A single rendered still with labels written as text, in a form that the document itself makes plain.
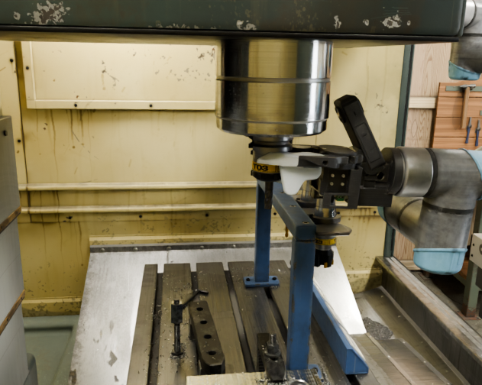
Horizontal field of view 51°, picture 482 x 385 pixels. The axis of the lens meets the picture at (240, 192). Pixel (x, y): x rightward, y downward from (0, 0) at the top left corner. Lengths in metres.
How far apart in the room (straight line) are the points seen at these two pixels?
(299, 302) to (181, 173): 0.89
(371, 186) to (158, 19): 0.39
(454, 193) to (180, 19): 0.47
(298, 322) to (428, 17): 0.61
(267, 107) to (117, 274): 1.22
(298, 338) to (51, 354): 1.00
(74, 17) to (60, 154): 1.22
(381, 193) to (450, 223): 0.11
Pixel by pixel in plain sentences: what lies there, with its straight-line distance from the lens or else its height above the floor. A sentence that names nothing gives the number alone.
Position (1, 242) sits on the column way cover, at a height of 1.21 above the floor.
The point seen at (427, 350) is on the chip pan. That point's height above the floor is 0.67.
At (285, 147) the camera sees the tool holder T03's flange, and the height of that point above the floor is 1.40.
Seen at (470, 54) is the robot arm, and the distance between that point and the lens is 1.36.
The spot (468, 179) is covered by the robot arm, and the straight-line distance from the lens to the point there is 0.80.
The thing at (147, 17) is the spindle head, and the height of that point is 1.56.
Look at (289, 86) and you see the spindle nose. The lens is 0.64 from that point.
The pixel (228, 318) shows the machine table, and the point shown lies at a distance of 1.28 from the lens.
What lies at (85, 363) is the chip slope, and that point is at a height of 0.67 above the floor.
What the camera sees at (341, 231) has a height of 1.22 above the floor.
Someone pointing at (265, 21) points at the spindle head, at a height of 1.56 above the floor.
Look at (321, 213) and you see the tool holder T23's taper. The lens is 0.99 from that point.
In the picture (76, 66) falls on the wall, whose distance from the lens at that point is 1.73.
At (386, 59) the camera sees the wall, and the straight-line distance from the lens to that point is 1.85.
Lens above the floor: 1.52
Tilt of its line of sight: 15 degrees down
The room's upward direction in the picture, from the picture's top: 1 degrees clockwise
